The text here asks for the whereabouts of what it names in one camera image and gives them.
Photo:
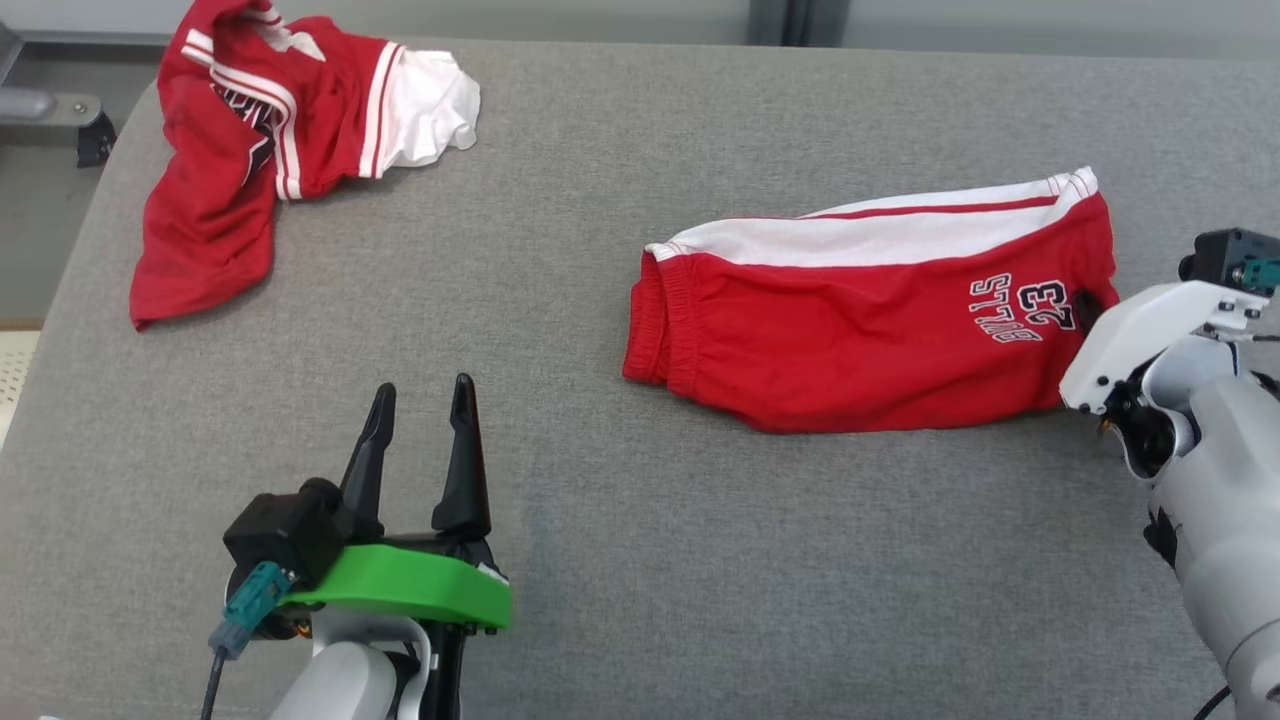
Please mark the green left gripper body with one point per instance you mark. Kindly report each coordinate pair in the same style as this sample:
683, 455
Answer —
410, 585

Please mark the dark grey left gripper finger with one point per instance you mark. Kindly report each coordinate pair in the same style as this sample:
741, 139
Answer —
368, 470
465, 480

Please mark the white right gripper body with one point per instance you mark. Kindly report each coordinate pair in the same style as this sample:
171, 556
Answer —
1150, 320

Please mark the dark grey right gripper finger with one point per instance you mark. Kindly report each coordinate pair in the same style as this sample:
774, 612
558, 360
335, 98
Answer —
1088, 308

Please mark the red shorts white stripe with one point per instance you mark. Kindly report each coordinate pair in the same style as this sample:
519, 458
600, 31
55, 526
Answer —
850, 330

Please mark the red jersey shirt white sleeves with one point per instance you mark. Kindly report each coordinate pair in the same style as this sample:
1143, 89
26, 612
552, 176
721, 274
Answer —
210, 210

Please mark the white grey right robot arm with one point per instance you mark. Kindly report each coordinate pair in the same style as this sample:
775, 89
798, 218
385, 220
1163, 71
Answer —
1230, 480

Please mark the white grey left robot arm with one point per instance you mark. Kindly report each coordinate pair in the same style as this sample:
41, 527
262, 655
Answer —
340, 680

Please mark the white perforated panel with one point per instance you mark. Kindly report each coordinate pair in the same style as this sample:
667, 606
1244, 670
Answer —
15, 380

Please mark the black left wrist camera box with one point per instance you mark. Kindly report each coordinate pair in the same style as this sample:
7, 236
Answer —
290, 525

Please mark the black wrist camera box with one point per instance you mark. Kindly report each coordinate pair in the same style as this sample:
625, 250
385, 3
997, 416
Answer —
290, 525
1225, 255

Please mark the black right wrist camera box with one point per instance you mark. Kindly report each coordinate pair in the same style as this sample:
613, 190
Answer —
1225, 255

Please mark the grey metal partition post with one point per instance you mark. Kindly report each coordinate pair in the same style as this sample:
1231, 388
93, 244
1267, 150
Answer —
800, 20

